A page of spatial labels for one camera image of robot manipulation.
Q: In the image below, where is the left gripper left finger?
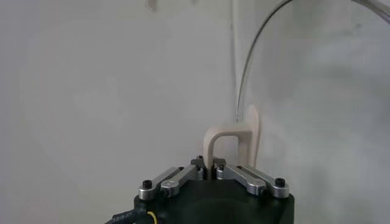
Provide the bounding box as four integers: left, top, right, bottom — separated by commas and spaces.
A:
138, 155, 205, 201

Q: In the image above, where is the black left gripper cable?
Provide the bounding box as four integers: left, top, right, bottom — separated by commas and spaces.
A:
105, 209, 158, 224

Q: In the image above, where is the glass pot lid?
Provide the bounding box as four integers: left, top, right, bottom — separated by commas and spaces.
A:
202, 0, 390, 183

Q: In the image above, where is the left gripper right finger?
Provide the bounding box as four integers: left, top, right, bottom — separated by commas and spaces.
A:
213, 156, 290, 199

